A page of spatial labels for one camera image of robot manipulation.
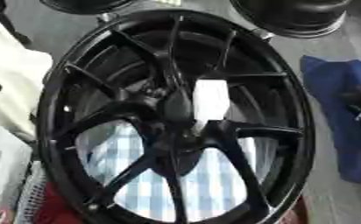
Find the black round object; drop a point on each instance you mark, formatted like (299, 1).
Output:
(291, 14)
(86, 5)

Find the blue cloth bag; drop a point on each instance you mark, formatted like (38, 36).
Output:
(331, 87)

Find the black spoked wheel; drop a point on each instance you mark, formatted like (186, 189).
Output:
(137, 108)

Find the red object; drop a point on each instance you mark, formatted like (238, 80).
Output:
(55, 204)

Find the white mesh sleeve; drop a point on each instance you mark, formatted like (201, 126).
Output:
(31, 189)

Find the white cloth bundle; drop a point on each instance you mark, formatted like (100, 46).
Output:
(9, 73)

